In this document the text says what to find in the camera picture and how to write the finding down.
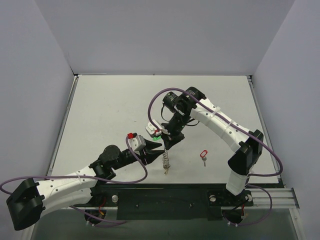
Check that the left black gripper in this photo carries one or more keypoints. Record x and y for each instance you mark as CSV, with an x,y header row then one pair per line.
x,y
144,154

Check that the aluminium rail frame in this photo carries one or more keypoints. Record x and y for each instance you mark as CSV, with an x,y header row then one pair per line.
x,y
105,107

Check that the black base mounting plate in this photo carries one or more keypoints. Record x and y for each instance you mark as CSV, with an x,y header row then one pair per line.
x,y
169,201

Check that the red tag key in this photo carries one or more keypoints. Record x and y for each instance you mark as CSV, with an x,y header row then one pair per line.
x,y
203,156

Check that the large keyring blue handle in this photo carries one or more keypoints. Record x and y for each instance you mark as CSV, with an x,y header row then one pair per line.
x,y
166,161

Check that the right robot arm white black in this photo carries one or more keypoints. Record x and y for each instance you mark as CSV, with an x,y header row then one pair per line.
x,y
246,150

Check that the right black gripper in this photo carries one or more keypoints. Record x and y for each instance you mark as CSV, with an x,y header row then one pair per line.
x,y
173,135

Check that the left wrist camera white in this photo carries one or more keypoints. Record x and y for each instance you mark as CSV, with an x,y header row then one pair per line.
x,y
136,142

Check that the green tag key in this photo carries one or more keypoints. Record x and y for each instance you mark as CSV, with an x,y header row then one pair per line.
x,y
156,138

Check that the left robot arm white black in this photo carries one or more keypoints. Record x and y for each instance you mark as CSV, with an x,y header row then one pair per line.
x,y
37,196

